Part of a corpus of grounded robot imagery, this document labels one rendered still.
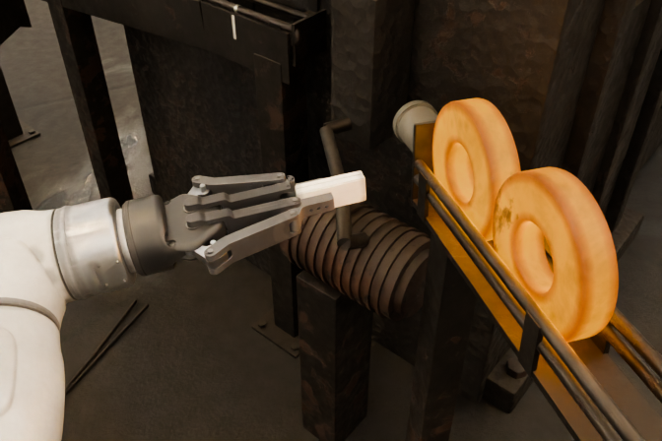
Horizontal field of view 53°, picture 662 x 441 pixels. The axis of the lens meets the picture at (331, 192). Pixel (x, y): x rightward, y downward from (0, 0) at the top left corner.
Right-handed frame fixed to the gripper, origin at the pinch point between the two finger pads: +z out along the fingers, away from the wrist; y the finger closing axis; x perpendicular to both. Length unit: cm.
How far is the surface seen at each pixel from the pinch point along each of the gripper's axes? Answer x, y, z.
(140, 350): -68, -46, -35
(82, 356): -67, -47, -47
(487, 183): 1.1, 5.4, 14.5
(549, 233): 3.8, 16.2, 14.8
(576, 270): 3.7, 20.4, 14.8
